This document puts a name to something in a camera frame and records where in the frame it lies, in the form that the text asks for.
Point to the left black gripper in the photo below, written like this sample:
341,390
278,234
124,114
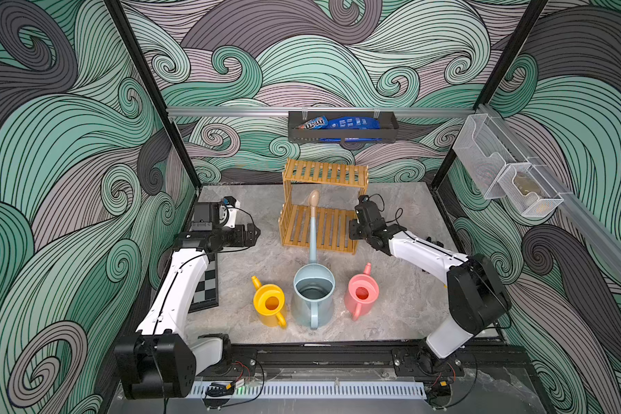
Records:
248,237

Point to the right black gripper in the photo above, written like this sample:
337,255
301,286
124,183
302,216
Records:
356,230

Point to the wooden two-tier shelf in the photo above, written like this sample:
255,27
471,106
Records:
332,224

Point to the pink watering can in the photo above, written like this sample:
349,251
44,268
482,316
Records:
361,294

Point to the yellow watering can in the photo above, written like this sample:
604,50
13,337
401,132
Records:
269,302

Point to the light blue watering can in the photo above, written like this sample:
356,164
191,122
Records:
314,284

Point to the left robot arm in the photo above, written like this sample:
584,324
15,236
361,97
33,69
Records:
158,361

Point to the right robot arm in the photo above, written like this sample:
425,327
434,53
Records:
476,295

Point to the black and white checkerboard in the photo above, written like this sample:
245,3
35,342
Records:
206,292

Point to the blue snack bag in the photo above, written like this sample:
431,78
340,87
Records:
361,123

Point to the M&M candy bag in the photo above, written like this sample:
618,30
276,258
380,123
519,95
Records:
316,123

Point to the small clear plastic bin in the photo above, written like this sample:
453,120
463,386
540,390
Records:
528,191

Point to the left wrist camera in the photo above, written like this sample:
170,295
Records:
228,211

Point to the black wall basket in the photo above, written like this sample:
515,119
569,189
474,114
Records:
386,134

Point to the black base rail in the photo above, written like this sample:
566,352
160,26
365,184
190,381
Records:
407,358

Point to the clear plastic wall bin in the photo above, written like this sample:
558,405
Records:
481,150

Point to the aluminium wall rail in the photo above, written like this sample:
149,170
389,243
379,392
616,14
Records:
269,111

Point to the white slotted cable duct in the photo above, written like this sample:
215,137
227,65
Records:
332,390

